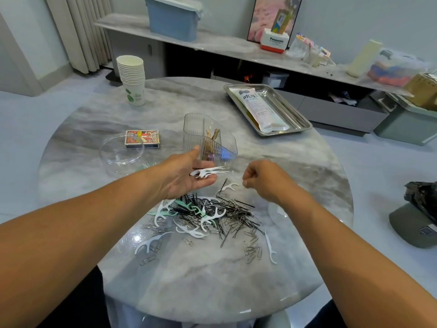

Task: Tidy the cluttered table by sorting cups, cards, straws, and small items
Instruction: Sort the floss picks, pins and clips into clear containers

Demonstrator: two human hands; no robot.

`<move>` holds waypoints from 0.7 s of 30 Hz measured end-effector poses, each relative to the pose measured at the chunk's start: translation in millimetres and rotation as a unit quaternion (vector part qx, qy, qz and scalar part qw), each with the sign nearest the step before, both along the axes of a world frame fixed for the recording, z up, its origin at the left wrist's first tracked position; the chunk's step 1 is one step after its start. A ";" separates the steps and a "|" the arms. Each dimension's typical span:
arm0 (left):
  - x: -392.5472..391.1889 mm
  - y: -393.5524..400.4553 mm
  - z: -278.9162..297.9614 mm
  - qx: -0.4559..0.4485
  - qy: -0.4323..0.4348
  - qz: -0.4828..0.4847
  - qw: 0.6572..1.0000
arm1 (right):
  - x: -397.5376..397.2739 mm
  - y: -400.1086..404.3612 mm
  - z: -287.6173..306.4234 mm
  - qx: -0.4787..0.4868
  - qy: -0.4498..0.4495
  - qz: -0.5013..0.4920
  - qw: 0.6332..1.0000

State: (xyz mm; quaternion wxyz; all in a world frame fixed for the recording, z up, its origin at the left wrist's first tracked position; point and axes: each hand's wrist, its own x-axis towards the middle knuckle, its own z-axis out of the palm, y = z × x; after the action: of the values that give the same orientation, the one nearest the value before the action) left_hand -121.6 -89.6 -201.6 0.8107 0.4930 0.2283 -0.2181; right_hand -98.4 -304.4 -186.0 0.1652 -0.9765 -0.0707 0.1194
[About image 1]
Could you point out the person's left hand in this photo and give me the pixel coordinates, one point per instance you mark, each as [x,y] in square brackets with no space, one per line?
[177,177]

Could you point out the person's right hand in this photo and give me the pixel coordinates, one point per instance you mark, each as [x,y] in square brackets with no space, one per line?
[270,181]

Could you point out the clear ribbed organizer box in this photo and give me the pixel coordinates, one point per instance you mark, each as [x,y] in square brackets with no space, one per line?
[198,133]

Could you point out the colourful matchbox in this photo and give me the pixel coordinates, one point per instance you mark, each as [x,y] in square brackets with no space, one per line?
[142,138]

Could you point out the pile of floss picks and clips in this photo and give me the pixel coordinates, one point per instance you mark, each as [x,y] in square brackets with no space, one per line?
[215,215]

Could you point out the clear round plastic bowl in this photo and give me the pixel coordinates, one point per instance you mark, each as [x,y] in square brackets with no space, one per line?
[121,150]

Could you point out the metal tray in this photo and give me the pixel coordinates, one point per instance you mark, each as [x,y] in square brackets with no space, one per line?
[300,119]

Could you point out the clear printed plastic bag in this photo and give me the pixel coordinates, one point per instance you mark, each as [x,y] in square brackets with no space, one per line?
[263,110]

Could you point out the group of white paper cups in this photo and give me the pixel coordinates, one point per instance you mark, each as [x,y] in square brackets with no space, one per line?
[131,80]

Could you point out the person's right forearm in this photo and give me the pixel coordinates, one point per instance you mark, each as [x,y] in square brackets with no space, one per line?
[369,266]

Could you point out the person's left forearm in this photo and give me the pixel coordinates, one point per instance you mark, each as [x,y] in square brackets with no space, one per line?
[68,259]

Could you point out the white box in cabinet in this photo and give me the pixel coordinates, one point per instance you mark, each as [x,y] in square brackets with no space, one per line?
[275,80]

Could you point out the loose papers in cabinet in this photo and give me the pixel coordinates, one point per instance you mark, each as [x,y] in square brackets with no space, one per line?
[343,99]

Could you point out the clear bag of snacks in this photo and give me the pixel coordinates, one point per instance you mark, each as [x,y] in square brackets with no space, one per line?
[298,47]

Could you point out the grey cabinet with marble top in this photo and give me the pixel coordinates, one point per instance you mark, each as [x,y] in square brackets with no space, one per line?
[205,41]

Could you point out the white and red small box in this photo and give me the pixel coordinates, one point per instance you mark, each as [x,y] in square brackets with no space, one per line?
[274,41]

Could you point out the colourful small packet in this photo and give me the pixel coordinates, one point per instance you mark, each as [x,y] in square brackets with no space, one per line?
[324,52]

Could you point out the grey green storage bin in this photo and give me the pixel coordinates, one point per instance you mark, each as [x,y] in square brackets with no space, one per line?
[406,123]

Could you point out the trash bin with black bag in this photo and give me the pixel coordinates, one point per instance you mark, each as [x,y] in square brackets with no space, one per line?
[415,215]

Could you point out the cream paper roll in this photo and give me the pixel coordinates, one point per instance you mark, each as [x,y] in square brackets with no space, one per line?
[365,58]

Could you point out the small colourful box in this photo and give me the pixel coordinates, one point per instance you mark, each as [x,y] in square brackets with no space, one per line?
[281,22]

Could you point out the blue storage box white lid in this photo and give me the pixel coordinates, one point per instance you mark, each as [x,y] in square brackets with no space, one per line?
[173,17]

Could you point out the framed pink picture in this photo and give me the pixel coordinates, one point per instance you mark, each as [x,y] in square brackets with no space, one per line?
[271,13]

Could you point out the clear storage box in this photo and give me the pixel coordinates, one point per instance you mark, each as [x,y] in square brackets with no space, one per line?
[398,68]

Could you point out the cardboard box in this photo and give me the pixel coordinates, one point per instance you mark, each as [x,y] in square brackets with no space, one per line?
[422,90]

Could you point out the beige curtain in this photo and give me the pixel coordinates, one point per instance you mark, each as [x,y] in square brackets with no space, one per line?
[76,30]

